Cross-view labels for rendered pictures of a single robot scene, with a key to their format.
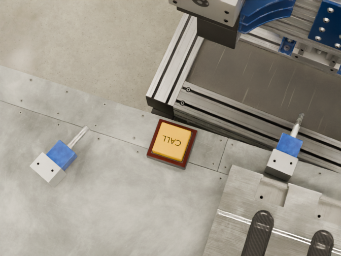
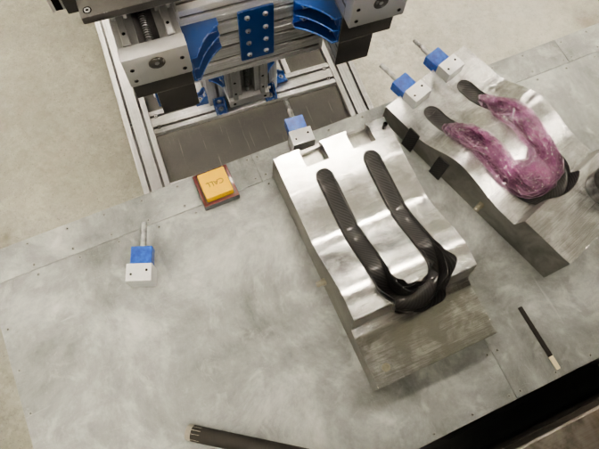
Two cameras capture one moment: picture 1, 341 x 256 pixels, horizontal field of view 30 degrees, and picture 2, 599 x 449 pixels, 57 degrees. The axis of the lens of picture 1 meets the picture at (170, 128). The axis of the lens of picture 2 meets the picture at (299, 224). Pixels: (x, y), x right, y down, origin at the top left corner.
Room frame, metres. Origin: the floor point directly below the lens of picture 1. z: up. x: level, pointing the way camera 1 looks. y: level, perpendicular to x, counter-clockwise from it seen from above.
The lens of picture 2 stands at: (-0.08, 0.29, 1.92)
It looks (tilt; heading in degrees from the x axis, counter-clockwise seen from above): 70 degrees down; 302
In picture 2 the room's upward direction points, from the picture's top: 7 degrees clockwise
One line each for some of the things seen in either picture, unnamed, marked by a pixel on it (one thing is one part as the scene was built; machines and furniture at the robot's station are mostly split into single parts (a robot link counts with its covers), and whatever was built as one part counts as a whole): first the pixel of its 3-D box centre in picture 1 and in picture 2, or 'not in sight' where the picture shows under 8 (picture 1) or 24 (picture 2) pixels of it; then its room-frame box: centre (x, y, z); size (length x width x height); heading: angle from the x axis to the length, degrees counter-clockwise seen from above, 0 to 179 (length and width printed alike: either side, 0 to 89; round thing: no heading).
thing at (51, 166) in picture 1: (65, 151); (143, 252); (0.33, 0.21, 0.83); 0.13 x 0.05 x 0.05; 131
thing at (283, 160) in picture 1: (290, 142); (294, 123); (0.28, -0.22, 0.83); 0.13 x 0.05 x 0.05; 147
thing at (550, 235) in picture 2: not in sight; (506, 150); (-0.13, -0.46, 0.86); 0.50 x 0.26 x 0.11; 170
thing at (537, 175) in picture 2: not in sight; (512, 141); (-0.13, -0.45, 0.90); 0.26 x 0.18 x 0.08; 170
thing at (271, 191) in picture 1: (271, 192); (313, 157); (0.18, -0.16, 0.87); 0.05 x 0.05 x 0.04; 62
